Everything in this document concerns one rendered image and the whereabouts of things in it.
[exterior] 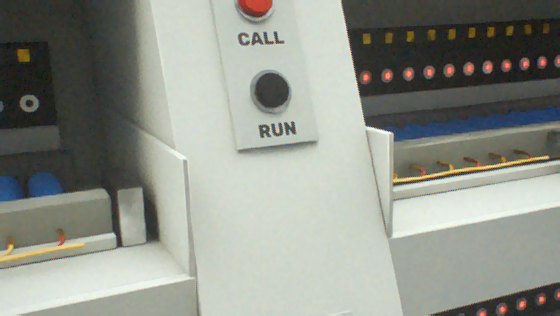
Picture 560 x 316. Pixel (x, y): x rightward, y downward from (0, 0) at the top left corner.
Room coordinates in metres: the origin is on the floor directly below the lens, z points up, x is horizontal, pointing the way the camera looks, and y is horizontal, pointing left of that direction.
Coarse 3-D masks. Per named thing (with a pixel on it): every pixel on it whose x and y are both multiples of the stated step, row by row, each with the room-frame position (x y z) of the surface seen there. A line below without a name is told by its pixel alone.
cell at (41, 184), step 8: (32, 176) 0.36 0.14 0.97; (40, 176) 0.36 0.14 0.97; (48, 176) 0.36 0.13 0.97; (32, 184) 0.35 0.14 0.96; (40, 184) 0.34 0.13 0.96; (48, 184) 0.34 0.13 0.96; (56, 184) 0.34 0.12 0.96; (32, 192) 0.34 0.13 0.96; (40, 192) 0.33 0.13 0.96; (48, 192) 0.32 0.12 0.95; (56, 192) 0.32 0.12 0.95; (64, 192) 0.35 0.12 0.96
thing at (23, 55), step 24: (0, 48) 0.38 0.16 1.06; (24, 48) 0.39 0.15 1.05; (48, 48) 0.39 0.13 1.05; (0, 72) 0.39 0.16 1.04; (24, 72) 0.39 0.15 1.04; (48, 72) 0.40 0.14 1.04; (0, 96) 0.39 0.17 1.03; (48, 96) 0.40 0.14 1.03; (0, 120) 0.40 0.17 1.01; (24, 120) 0.40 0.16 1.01; (48, 120) 0.41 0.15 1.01
